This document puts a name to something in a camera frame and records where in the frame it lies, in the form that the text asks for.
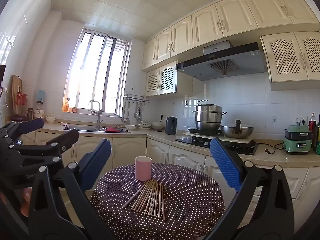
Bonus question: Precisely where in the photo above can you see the wide cream lattice cabinet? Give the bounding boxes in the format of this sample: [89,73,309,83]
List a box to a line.
[260,31,320,91]

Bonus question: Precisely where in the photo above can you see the black power cord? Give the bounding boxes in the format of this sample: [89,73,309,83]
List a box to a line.
[255,142,284,155]

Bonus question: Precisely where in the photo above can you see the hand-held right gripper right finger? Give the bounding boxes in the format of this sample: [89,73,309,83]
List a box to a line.
[200,137,295,240]

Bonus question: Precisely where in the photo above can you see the cream upper cabinets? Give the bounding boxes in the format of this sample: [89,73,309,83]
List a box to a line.
[142,0,320,72]

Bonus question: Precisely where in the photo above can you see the grey range hood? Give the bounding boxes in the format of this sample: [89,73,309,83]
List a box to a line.
[175,41,267,81]

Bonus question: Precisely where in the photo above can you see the clear glass jar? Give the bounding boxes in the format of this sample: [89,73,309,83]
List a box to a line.
[34,101,45,120]

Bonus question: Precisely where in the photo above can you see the round polka-dot table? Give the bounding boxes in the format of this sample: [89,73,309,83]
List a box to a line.
[90,163,225,240]

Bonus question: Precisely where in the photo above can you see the small cream lattice cabinet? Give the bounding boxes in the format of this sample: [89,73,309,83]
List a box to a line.
[145,60,193,97]

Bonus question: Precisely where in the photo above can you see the bunch of wooden chopsticks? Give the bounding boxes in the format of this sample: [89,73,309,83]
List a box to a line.
[122,179,165,220]

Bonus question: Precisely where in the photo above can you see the dark green glass bottle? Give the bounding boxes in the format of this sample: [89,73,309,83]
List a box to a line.
[314,114,320,155]

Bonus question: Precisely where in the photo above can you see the pink cup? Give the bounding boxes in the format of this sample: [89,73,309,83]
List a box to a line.
[135,156,152,181]

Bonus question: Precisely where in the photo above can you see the chrome sink faucet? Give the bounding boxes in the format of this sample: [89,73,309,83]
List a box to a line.
[89,100,103,130]

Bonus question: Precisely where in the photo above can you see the steel wok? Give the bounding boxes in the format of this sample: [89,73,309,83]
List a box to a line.
[220,120,254,139]

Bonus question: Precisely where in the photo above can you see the black gas hob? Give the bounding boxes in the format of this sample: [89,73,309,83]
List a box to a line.
[175,136,258,155]

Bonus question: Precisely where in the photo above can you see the green countertop appliance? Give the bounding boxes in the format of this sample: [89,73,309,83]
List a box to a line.
[283,122,313,155]

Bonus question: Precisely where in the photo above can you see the hanging kitchen utensils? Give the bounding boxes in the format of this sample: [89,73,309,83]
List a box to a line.
[134,102,145,124]

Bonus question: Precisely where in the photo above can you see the kitchen window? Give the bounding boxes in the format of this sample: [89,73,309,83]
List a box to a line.
[62,27,130,117]

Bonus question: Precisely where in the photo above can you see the steel kitchen sink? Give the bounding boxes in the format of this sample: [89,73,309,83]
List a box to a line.
[63,124,132,133]

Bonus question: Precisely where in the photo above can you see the black induction cooker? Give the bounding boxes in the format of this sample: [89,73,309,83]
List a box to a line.
[187,127,222,137]

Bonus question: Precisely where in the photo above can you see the steel steamer pot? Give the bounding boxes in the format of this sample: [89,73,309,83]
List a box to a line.
[192,99,227,131]

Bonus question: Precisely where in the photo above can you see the white stone slab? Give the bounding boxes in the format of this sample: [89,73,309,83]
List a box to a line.
[183,131,250,144]

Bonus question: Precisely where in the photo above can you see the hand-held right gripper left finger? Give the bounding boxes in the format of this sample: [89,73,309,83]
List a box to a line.
[27,139,112,240]

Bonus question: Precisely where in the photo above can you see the hanging metal ladle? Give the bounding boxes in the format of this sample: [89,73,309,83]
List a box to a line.
[122,100,129,123]

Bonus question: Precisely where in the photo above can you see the person's left hand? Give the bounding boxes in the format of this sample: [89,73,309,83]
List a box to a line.
[20,187,33,217]

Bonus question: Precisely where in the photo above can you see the cream lower cabinets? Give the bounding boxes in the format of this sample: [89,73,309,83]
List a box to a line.
[20,130,320,220]

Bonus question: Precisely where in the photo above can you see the metal utensil rail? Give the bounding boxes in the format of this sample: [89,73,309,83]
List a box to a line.
[124,94,150,103]

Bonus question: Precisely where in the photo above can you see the dark grey kettle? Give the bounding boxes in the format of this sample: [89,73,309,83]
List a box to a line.
[165,116,177,135]

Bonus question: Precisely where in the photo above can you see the wooden cutting board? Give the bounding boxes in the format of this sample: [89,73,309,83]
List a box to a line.
[11,75,23,115]

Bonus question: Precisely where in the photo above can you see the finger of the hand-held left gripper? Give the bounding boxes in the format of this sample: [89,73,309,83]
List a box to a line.
[9,129,80,167]
[0,117,45,150]

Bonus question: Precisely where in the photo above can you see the cream cabinets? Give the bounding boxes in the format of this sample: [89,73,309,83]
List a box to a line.
[142,0,320,72]
[20,130,320,220]

